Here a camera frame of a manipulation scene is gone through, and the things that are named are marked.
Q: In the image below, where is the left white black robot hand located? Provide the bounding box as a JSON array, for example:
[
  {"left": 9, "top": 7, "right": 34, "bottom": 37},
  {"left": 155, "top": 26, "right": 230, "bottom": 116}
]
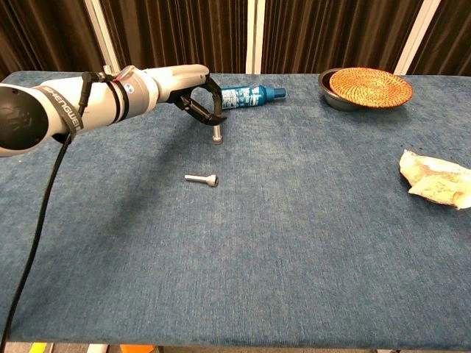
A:
[{"left": 146, "top": 64, "right": 228, "bottom": 126}]

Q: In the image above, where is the dark pleated curtain panel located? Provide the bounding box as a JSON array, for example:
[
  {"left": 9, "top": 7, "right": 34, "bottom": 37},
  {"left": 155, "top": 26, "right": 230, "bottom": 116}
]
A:
[
  {"left": 410, "top": 0, "right": 471, "bottom": 76},
  {"left": 261, "top": 0, "right": 424, "bottom": 76},
  {"left": 0, "top": 0, "right": 107, "bottom": 80},
  {"left": 101, "top": 0, "right": 251, "bottom": 74}
]

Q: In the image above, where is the blue spray bottle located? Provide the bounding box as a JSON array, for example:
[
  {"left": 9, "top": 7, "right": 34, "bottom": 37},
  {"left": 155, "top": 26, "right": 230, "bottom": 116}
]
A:
[{"left": 219, "top": 84, "right": 287, "bottom": 111}]

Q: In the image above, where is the dark metal bowl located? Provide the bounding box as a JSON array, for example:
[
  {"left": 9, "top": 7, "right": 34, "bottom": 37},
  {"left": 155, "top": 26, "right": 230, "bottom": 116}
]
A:
[{"left": 318, "top": 68, "right": 369, "bottom": 113}]

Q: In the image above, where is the orange woven round coaster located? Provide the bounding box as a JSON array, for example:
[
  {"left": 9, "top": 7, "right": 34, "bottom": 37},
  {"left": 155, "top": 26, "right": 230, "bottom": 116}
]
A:
[{"left": 329, "top": 66, "right": 413, "bottom": 109}]

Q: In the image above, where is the blue table cloth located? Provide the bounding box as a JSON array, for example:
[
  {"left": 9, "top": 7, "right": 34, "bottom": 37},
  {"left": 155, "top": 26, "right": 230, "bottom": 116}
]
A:
[{"left": 0, "top": 70, "right": 471, "bottom": 349}]

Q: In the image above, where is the crumpled beige plastic packet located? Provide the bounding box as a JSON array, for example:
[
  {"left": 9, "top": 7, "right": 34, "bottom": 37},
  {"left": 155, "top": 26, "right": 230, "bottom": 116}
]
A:
[{"left": 399, "top": 149, "right": 471, "bottom": 210}]

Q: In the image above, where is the white metal frame post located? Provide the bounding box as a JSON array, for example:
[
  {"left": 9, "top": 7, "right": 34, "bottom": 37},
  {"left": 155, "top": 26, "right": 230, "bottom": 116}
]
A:
[
  {"left": 245, "top": 0, "right": 266, "bottom": 74},
  {"left": 394, "top": 0, "right": 442, "bottom": 76},
  {"left": 84, "top": 0, "right": 122, "bottom": 74}
]

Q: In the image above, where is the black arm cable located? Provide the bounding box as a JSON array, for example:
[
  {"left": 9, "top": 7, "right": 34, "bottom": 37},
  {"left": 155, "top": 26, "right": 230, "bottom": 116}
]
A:
[{"left": 0, "top": 71, "right": 93, "bottom": 350}]

